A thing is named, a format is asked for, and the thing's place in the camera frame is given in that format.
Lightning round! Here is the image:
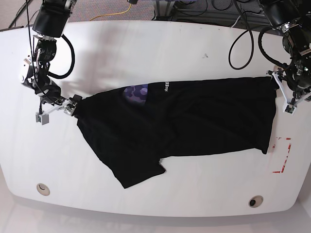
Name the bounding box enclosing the yellow cable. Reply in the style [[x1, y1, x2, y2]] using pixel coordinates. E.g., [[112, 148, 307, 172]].
[[89, 2, 133, 22]]

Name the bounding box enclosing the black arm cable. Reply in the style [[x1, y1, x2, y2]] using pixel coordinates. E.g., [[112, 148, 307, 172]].
[[228, 0, 270, 71]]

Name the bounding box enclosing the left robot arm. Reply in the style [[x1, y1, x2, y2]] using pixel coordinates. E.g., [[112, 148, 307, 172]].
[[258, 0, 311, 113]]

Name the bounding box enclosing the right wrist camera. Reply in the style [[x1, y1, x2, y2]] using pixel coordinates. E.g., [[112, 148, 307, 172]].
[[35, 113, 50, 125]]

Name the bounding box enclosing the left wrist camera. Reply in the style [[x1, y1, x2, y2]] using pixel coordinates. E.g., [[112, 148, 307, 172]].
[[282, 102, 296, 115]]

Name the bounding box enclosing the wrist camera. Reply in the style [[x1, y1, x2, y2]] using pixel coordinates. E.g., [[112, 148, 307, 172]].
[[35, 113, 50, 125], [282, 102, 296, 115]]

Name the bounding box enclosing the right table cable grommet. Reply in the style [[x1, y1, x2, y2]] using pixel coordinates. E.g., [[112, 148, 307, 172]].
[[248, 196, 263, 208]]

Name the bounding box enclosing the table cable grommet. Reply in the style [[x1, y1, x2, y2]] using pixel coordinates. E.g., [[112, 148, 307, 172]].
[[248, 196, 263, 208], [36, 183, 51, 196]]

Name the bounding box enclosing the left table cable grommet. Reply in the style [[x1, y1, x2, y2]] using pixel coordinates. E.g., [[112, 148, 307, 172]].
[[36, 183, 51, 196]]

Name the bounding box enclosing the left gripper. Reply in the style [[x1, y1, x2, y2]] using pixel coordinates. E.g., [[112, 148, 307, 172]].
[[267, 69, 311, 107]]

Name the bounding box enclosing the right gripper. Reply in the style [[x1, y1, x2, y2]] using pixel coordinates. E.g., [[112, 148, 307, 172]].
[[40, 95, 82, 116]]

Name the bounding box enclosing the red tape rectangle marking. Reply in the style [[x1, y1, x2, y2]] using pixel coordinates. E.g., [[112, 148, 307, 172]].
[[269, 137, 292, 174]]

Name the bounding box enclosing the black t-shirt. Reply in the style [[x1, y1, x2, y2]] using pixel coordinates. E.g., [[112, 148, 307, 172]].
[[74, 77, 278, 188]]

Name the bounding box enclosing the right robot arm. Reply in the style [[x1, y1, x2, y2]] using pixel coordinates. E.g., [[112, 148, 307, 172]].
[[21, 0, 82, 122]]

